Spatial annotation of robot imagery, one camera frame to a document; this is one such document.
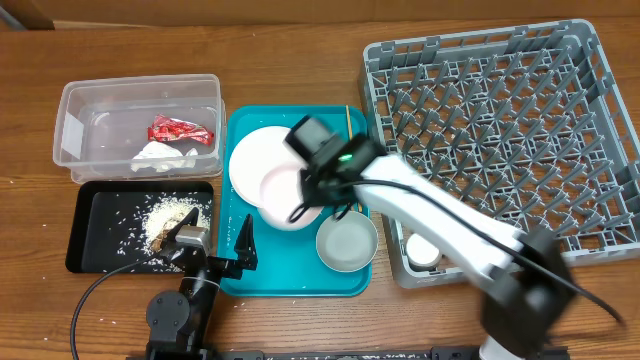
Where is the white cup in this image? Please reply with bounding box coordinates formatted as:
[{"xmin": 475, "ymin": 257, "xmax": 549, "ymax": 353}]
[{"xmin": 405, "ymin": 233, "xmax": 442, "ymax": 272}]

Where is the red snack wrapper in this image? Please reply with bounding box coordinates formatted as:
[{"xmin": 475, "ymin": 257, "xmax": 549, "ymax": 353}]
[{"xmin": 147, "ymin": 114, "xmax": 214, "ymax": 146}]

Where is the teal plastic tray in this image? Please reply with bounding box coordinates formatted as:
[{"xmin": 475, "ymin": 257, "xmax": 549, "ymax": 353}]
[{"xmin": 217, "ymin": 105, "xmax": 372, "ymax": 297}]

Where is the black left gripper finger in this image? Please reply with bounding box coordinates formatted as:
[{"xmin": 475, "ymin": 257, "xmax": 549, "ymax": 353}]
[
  {"xmin": 234, "ymin": 214, "xmax": 258, "ymax": 270},
  {"xmin": 168, "ymin": 207, "xmax": 200, "ymax": 231}
]

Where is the grey bowl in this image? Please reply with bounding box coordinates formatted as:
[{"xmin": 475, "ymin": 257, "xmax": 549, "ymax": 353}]
[{"xmin": 316, "ymin": 211, "xmax": 378, "ymax": 273}]

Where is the black tray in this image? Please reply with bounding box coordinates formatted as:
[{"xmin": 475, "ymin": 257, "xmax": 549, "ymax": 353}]
[{"xmin": 65, "ymin": 181, "xmax": 214, "ymax": 273}]

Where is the white napkin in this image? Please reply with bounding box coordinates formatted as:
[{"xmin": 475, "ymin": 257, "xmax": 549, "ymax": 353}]
[{"xmin": 130, "ymin": 141, "xmax": 198, "ymax": 173}]

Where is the spilled white rice pile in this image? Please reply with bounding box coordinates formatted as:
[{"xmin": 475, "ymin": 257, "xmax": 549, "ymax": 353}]
[{"xmin": 115, "ymin": 192, "xmax": 212, "ymax": 274}]

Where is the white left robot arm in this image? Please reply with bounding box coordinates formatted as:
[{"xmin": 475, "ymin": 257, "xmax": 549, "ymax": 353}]
[{"xmin": 69, "ymin": 208, "xmax": 258, "ymax": 360}]

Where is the clear plastic bin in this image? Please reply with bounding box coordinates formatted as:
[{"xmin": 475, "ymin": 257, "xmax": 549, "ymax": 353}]
[{"xmin": 53, "ymin": 74, "xmax": 226, "ymax": 184}]

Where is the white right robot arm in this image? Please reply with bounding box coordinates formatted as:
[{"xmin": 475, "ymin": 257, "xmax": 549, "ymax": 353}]
[{"xmin": 285, "ymin": 116, "xmax": 625, "ymax": 359}]

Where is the small pink bowl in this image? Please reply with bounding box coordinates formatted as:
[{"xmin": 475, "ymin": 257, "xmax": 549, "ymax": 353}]
[{"xmin": 258, "ymin": 163, "xmax": 323, "ymax": 231}]

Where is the wooden chopstick right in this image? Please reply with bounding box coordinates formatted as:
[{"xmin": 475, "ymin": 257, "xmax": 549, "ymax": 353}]
[{"xmin": 345, "ymin": 105, "xmax": 363, "ymax": 212}]

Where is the grey dish rack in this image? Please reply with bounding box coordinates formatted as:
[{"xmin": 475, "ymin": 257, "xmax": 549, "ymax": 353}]
[{"xmin": 360, "ymin": 19, "xmax": 639, "ymax": 266}]

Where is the large white plate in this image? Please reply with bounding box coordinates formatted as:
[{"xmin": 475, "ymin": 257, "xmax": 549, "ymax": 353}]
[{"xmin": 228, "ymin": 126, "xmax": 303, "ymax": 207}]

